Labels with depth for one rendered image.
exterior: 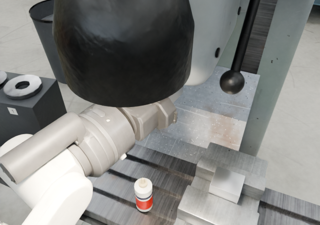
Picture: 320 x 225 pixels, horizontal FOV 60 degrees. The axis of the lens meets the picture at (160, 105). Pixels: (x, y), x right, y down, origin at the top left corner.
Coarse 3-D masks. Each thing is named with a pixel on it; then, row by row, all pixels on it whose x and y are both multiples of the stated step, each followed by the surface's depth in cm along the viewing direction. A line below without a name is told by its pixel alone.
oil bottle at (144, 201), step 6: (138, 180) 62; (144, 180) 60; (138, 186) 61; (144, 186) 60; (150, 186) 61; (138, 192) 60; (144, 192) 60; (150, 192) 62; (138, 198) 62; (144, 198) 62; (150, 198) 63; (138, 204) 64; (144, 204) 63; (150, 204) 65; (144, 210) 65
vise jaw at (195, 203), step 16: (192, 192) 57; (192, 208) 55; (208, 208) 55; (224, 208) 55; (240, 208) 55; (192, 224) 56; (208, 224) 53; (224, 224) 52; (240, 224) 52; (256, 224) 52
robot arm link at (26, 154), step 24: (72, 120) 33; (24, 144) 30; (48, 144) 31; (72, 144) 35; (96, 144) 35; (0, 168) 34; (24, 168) 29; (48, 168) 32; (72, 168) 33; (96, 168) 36; (24, 192) 32
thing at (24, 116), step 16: (0, 80) 71; (16, 80) 71; (32, 80) 71; (48, 80) 73; (0, 96) 68; (16, 96) 66; (32, 96) 68; (48, 96) 71; (0, 112) 69; (16, 112) 68; (32, 112) 66; (48, 112) 72; (64, 112) 80; (0, 128) 74; (16, 128) 72; (32, 128) 71; (0, 144) 80
